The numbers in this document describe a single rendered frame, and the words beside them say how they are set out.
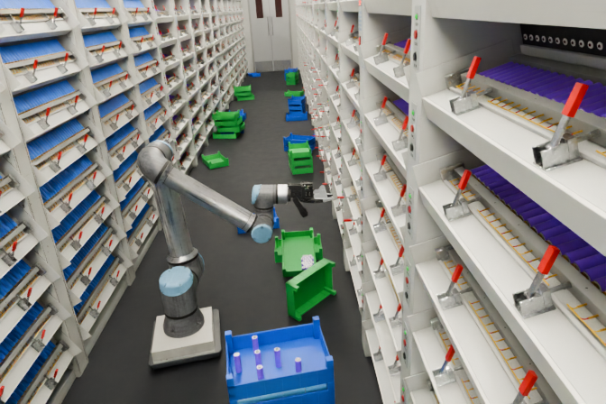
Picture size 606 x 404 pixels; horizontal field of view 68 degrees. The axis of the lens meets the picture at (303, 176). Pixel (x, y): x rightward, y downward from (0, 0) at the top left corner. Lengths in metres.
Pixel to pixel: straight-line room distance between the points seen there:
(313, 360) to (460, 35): 1.01
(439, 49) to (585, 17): 0.47
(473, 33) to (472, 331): 0.55
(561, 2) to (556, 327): 0.36
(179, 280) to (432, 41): 1.56
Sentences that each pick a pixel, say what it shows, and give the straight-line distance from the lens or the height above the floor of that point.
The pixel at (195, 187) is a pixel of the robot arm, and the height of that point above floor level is 0.80.
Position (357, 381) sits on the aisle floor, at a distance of 2.09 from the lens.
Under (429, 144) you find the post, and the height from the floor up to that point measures 1.21.
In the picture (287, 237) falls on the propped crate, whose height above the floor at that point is 0.12.
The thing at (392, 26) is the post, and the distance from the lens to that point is 1.62.
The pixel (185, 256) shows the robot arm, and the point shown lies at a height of 0.41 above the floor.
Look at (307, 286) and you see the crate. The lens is 2.45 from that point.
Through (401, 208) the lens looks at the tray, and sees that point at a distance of 1.28.
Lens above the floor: 1.49
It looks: 21 degrees down
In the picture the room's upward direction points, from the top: 3 degrees counter-clockwise
